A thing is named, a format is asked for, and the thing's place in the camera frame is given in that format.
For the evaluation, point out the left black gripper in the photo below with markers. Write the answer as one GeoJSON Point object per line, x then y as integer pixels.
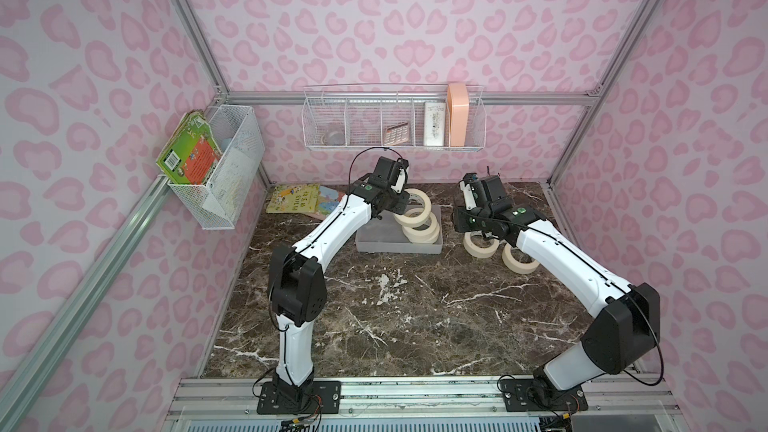
{"type": "Point", "coordinates": [395, 200]}

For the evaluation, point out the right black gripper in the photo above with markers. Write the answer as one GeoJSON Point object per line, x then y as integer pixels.
{"type": "Point", "coordinates": [471, 219]}

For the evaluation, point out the beige masking tape roll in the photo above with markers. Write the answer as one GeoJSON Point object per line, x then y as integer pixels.
{"type": "Point", "coordinates": [431, 218]}
{"type": "Point", "coordinates": [515, 264]}
{"type": "Point", "coordinates": [418, 209]}
{"type": "Point", "coordinates": [478, 246]}
{"type": "Point", "coordinates": [429, 235]}

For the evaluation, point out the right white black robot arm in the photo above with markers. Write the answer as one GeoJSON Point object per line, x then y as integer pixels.
{"type": "Point", "coordinates": [626, 317]}

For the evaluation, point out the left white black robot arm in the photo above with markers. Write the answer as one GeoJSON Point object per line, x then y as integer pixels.
{"type": "Point", "coordinates": [297, 288]}

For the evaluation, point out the grey storage tray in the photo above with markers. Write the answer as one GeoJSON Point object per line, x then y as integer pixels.
{"type": "Point", "coordinates": [385, 235]}

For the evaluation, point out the clear tape roll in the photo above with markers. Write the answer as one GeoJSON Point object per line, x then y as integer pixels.
{"type": "Point", "coordinates": [334, 136]}

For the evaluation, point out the white patterned box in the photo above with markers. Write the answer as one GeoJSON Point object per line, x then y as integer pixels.
{"type": "Point", "coordinates": [434, 124]}

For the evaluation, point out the small pink calculator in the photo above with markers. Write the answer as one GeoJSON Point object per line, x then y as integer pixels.
{"type": "Point", "coordinates": [398, 135]}

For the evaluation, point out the colourful children's book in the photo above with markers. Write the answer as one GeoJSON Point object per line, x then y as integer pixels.
{"type": "Point", "coordinates": [313, 200]}

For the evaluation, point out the pink rectangular case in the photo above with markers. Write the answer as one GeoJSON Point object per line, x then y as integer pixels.
{"type": "Point", "coordinates": [457, 102]}

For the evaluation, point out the white paper sheet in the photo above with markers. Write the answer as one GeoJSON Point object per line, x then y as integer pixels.
{"type": "Point", "coordinates": [227, 184]}

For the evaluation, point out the green red book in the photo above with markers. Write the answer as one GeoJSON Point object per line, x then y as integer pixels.
{"type": "Point", "coordinates": [191, 154]}

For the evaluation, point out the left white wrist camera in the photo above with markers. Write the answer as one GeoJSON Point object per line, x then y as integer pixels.
{"type": "Point", "coordinates": [400, 182]}

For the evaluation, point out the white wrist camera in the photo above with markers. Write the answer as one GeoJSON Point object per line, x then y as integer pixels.
{"type": "Point", "coordinates": [400, 182]}
{"type": "Point", "coordinates": [468, 189]}

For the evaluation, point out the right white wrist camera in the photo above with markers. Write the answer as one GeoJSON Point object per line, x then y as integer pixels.
{"type": "Point", "coordinates": [468, 189]}

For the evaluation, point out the white wire wall shelf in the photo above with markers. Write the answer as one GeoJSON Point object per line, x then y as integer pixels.
{"type": "Point", "coordinates": [364, 110]}

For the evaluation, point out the white mesh wall basket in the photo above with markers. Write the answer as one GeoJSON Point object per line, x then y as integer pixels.
{"type": "Point", "coordinates": [233, 126]}

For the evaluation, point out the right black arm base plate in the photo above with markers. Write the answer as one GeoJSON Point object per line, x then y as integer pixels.
{"type": "Point", "coordinates": [534, 395]}

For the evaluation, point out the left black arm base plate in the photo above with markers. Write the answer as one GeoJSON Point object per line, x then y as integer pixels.
{"type": "Point", "coordinates": [281, 398]}

